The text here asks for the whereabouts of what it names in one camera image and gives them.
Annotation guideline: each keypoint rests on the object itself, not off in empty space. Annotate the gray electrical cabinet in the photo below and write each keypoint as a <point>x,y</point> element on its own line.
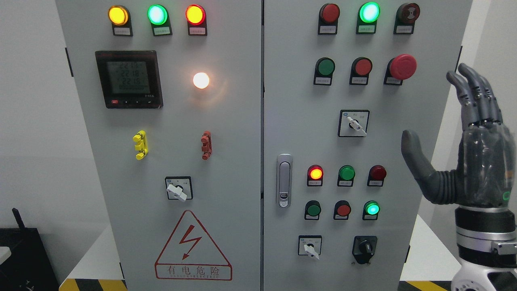
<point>260,56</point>

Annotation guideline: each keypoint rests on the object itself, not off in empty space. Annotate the lower lit green light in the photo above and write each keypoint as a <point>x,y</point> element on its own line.
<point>371,210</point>

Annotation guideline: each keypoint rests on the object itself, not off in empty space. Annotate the black box with antenna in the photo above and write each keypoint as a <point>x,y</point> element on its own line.
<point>25,265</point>

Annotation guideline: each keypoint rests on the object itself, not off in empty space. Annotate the green indicator light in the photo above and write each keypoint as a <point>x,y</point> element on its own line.
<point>346,175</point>
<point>159,19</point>
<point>367,17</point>

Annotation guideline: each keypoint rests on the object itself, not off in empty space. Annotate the black digital power meter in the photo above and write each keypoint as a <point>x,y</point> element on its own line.
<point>130,79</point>

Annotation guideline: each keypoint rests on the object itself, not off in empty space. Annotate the lower green push button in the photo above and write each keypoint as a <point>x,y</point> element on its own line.
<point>312,210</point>

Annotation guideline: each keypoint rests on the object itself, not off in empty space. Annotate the lit red orange indicator light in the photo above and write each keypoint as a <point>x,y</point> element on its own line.
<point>315,176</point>

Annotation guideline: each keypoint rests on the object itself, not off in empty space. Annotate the white glowing indicator light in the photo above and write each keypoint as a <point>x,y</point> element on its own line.
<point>201,80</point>

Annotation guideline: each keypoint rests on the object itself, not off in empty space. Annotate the green push button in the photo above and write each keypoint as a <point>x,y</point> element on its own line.
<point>324,69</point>
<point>312,210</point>

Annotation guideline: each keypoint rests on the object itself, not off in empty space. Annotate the red emergency stop button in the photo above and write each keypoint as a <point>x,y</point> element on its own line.
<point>400,68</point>

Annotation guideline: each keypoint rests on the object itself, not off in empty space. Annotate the yellow indicator light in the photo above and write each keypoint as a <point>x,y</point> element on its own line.
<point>120,20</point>

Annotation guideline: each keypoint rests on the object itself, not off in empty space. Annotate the red terminal handle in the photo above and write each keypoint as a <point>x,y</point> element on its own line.
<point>206,147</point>

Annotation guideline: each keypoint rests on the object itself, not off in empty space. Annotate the silver door lock handle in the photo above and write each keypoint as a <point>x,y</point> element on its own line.
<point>284,180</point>

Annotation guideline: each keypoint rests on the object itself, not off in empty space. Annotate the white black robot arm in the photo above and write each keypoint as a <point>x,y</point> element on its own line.
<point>487,246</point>

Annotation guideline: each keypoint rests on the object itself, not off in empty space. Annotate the left door gray rotary switch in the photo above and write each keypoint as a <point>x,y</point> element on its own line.
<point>179,188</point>

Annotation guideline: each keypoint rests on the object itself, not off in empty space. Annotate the middle green indicator light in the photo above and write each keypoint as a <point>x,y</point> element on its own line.
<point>346,175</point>

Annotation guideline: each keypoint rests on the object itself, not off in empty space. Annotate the black selector knob switch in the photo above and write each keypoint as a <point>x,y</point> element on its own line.
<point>364,248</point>

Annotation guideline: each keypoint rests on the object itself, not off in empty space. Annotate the upper red push button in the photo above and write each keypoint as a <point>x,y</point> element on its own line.
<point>360,70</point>

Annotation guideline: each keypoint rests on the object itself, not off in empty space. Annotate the top right dark red light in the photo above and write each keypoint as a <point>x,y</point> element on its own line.
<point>328,19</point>

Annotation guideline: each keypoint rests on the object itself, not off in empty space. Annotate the gray robotic hand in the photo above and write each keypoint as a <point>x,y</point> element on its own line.
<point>485,171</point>

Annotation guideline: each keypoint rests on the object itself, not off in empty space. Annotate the red push button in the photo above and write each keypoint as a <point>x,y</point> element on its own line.
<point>342,210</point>
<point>360,70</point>

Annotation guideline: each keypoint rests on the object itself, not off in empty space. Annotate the yellow terminal handle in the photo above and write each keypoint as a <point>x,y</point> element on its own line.
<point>141,144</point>

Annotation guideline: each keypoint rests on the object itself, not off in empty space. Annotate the top left red indicator light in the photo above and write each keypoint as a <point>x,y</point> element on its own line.
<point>196,20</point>

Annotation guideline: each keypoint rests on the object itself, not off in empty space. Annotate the red electrical hazard sticker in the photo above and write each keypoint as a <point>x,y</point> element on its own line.
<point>191,254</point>

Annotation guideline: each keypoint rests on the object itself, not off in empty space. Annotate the black red buzzer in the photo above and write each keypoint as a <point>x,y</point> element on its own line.
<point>405,18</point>

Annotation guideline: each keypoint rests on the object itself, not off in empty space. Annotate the top left green indicator light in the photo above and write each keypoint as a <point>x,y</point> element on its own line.
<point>159,19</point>

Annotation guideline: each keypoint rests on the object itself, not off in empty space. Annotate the top right green indicator light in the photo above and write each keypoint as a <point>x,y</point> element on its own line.
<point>367,17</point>

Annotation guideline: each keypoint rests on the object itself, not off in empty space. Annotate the lower red push button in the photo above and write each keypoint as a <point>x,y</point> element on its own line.
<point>342,210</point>

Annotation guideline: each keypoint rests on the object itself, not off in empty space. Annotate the upper green push button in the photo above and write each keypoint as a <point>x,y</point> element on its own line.
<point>324,69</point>

